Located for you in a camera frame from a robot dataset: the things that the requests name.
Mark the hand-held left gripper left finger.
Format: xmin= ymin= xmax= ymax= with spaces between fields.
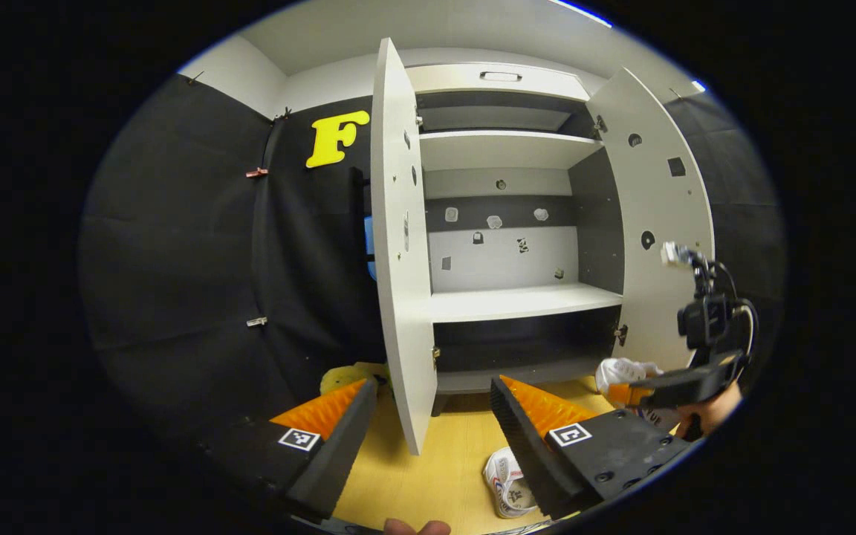
xmin=198 ymin=377 xmax=378 ymax=522

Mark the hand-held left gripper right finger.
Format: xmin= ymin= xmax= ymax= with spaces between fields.
xmin=489 ymin=375 xmax=696 ymax=519

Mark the white door with cat sticker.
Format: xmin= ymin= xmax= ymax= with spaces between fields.
xmin=588 ymin=68 xmax=716 ymax=372

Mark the white shoe cabinet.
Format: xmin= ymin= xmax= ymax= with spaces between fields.
xmin=406 ymin=63 xmax=626 ymax=417

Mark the white door with phone sticker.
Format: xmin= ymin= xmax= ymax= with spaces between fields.
xmin=370 ymin=37 xmax=438 ymax=455

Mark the white cabinet drawer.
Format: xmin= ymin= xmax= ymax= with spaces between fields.
xmin=406 ymin=63 xmax=591 ymax=103

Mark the yellow soft object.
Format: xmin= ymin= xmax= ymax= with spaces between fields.
xmin=320 ymin=362 xmax=392 ymax=396

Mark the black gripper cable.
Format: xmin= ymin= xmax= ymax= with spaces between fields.
xmin=710 ymin=260 xmax=760 ymax=365

